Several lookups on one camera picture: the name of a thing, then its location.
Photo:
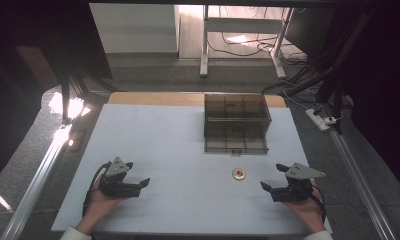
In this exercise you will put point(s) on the aluminium profile rail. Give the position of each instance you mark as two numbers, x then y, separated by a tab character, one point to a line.
38	180
361	180

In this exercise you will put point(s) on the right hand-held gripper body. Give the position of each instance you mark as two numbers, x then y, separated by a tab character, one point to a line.
296	185

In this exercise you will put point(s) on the black tripod stand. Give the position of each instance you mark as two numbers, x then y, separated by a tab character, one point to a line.
71	90

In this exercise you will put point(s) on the white metal desk frame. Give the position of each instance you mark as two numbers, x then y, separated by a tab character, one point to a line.
244	25

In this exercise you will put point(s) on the black metal stand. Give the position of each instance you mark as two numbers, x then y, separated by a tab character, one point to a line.
338	60

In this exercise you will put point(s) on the person's right hand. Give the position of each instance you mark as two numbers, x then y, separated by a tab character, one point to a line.
304	211

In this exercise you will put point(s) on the white table cover sheet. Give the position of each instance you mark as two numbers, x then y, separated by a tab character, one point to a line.
174	150

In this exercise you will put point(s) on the white cabinet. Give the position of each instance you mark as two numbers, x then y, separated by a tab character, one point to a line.
134	28

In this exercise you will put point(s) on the white power strip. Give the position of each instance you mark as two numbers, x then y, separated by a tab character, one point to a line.
318	119

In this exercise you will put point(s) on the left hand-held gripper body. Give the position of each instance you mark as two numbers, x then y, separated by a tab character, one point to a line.
116	183

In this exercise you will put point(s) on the person's left hand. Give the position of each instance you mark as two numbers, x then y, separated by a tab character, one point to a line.
99	206

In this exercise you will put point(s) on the dark monitor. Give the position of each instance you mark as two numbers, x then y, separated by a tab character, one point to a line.
308	30

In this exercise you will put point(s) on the smoky transparent plastic drawer cabinet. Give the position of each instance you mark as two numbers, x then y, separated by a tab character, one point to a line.
236	111

